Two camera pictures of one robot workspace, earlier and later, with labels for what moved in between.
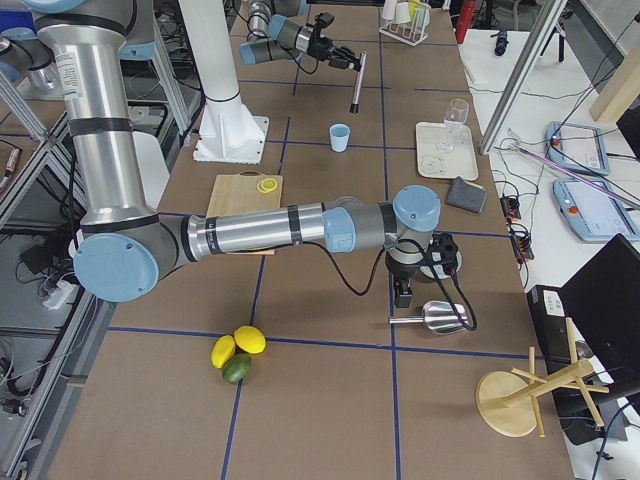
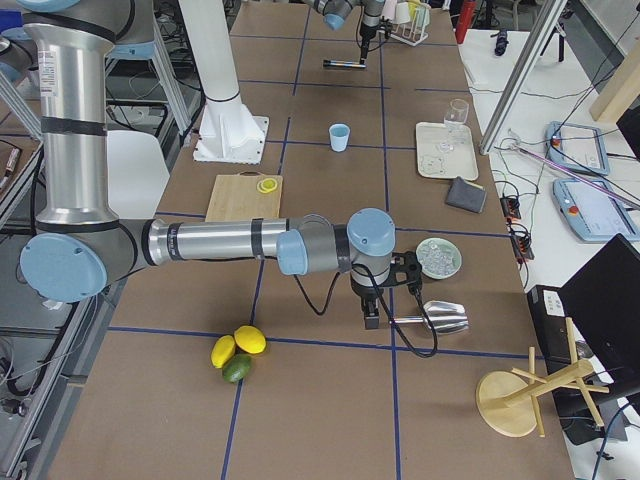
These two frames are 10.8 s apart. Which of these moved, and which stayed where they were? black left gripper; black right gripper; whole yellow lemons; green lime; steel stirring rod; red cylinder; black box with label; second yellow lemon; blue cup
Moved: black left gripper; black right gripper; steel stirring rod
Stayed: blue cup; red cylinder; second yellow lemon; whole yellow lemons; green lime; black box with label
